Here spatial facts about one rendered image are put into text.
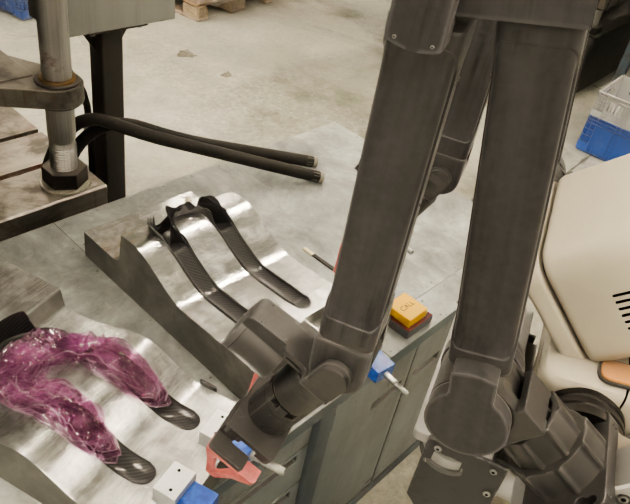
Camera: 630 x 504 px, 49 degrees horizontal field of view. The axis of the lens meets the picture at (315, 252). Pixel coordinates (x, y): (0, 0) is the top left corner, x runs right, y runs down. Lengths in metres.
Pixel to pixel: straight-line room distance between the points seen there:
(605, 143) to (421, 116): 3.68
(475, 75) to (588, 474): 0.52
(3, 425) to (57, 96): 0.73
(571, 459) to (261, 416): 0.32
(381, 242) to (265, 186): 1.12
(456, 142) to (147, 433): 0.61
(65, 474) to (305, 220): 0.82
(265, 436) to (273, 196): 0.94
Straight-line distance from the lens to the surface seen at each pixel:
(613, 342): 0.77
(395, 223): 0.57
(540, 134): 0.51
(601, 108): 4.14
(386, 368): 1.22
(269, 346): 0.72
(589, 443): 0.70
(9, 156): 1.80
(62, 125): 1.59
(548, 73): 0.49
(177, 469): 1.00
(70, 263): 1.43
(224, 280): 1.26
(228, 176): 1.70
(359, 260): 0.60
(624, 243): 0.71
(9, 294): 1.21
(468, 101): 0.98
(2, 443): 1.04
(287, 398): 0.74
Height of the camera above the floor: 1.71
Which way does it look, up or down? 37 degrees down
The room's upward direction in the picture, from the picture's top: 11 degrees clockwise
